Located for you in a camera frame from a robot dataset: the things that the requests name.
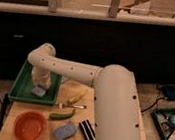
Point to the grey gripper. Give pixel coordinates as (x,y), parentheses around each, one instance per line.
(42,77)

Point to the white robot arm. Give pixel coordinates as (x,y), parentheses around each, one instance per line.
(116,107)

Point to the green plastic tray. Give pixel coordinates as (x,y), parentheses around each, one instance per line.
(23,85)

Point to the metal fork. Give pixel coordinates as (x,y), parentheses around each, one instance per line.
(62,105)

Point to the yellow corn cob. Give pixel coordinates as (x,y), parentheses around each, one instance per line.
(76,98)

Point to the green chili pepper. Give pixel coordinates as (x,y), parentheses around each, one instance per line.
(59,116)

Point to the orange plastic bowl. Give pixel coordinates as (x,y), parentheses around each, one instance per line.
(29,126)

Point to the blue sponge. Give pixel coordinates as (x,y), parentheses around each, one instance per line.
(64,132)

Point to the black white striped brush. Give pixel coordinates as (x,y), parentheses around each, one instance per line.
(87,130)

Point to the blue device on floor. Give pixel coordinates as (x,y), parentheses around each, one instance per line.
(168,91)

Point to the green bin with clutter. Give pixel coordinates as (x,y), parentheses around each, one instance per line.
(164,120)

